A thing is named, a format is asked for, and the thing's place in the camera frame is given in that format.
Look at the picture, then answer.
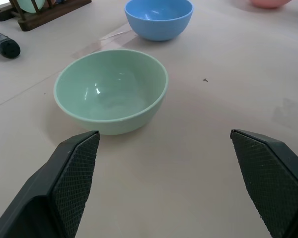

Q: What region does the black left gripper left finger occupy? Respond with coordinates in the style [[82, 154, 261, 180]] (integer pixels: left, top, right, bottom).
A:
[[0, 130, 101, 238]]

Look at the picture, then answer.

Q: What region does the green bowl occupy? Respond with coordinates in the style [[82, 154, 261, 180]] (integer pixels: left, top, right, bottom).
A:
[[54, 49, 169, 136]]

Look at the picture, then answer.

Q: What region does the red bowl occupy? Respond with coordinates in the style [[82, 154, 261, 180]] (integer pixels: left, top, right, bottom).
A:
[[249, 0, 293, 9]]

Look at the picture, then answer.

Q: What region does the dark green marker pen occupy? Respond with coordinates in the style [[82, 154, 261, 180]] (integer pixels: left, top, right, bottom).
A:
[[0, 27, 21, 60]]

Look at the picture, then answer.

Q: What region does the pale green plate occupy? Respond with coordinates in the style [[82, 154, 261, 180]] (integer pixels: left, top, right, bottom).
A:
[[16, 0, 46, 13]]

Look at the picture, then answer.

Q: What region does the dark wooden dish rack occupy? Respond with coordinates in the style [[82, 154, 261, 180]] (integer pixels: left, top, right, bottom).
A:
[[0, 0, 92, 32]]

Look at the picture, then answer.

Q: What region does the blue bowl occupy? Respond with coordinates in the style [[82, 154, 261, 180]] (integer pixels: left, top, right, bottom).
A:
[[124, 0, 194, 42]]

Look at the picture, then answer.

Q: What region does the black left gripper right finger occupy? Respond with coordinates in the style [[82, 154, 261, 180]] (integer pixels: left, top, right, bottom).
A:
[[229, 129, 298, 238]]

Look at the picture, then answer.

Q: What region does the clear tape strip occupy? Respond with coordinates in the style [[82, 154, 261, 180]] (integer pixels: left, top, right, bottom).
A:
[[72, 24, 137, 59]]

